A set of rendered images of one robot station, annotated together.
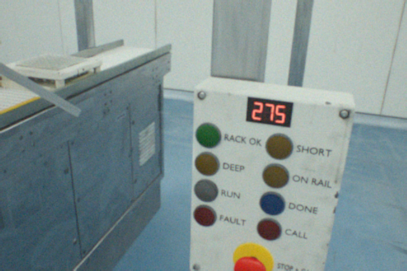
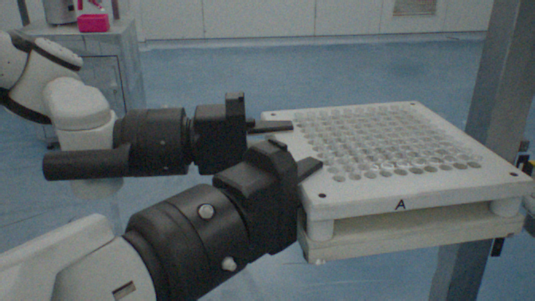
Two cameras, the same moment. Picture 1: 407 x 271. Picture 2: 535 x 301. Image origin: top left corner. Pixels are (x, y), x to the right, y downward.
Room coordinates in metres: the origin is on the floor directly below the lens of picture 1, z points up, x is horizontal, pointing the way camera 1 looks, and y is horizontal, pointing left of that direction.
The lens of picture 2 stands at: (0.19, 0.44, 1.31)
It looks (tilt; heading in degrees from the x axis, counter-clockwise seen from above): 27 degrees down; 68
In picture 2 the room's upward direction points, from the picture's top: straight up
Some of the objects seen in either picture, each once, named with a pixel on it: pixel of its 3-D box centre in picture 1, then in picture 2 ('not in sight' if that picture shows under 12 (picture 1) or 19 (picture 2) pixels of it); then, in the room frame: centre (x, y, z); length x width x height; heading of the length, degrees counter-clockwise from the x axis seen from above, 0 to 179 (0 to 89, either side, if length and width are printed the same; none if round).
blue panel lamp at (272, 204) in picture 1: (271, 204); not in sight; (0.38, -0.08, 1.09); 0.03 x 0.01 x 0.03; 74
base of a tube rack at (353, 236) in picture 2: not in sight; (371, 180); (0.50, 0.84, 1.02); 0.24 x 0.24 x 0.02; 80
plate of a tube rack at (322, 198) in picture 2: not in sight; (375, 146); (0.50, 0.84, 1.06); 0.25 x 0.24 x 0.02; 80
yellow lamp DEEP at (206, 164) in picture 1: (206, 164); not in sight; (0.40, 0.00, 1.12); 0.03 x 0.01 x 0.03; 74
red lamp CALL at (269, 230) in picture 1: (268, 230); not in sight; (0.38, -0.08, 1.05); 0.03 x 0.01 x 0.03; 74
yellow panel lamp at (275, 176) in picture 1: (275, 177); not in sight; (0.38, -0.08, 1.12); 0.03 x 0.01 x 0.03; 74
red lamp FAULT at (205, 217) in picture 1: (204, 216); not in sight; (0.40, 0.00, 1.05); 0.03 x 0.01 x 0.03; 74
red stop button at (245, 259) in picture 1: (252, 263); not in sight; (0.38, -0.06, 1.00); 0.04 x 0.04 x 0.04; 74
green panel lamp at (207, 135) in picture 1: (207, 136); not in sight; (0.40, 0.00, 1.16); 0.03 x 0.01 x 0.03; 74
